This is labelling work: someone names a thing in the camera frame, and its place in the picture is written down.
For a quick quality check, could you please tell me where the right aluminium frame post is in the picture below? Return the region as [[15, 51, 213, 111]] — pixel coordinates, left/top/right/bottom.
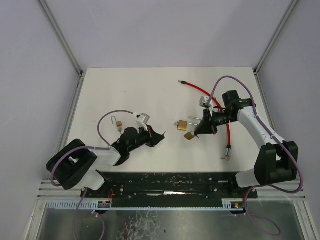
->
[[253, 0, 300, 76]]

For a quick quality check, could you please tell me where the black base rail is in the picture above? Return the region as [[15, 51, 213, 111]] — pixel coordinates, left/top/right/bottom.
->
[[85, 172, 249, 209]]

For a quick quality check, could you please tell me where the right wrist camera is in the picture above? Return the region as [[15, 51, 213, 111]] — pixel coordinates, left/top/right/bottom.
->
[[199, 96, 214, 116]]

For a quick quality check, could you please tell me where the small brass padlock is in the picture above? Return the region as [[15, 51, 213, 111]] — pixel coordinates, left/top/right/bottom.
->
[[183, 131, 195, 141], [111, 115, 123, 133]]

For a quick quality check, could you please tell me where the left aluminium frame post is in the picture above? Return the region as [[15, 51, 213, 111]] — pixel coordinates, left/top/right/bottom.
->
[[36, 0, 84, 76]]

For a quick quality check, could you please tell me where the aluminium frame post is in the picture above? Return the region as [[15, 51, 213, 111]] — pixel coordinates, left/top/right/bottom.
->
[[36, 0, 84, 76], [253, 0, 300, 76]]

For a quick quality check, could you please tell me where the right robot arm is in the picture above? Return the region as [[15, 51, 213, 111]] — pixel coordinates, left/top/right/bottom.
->
[[194, 90, 298, 188]]

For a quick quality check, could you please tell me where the red cable lock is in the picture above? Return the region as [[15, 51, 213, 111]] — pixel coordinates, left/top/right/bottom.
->
[[178, 80, 232, 161]]

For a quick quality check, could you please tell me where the large brass padlock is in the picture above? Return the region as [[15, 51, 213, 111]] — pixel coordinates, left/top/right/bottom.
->
[[174, 116, 201, 131]]

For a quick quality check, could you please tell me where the open small brass padlock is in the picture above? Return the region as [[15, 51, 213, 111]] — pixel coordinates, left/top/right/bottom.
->
[[111, 115, 123, 133]]

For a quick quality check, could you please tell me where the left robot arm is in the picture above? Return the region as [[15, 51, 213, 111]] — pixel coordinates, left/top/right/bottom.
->
[[46, 125, 165, 191]]

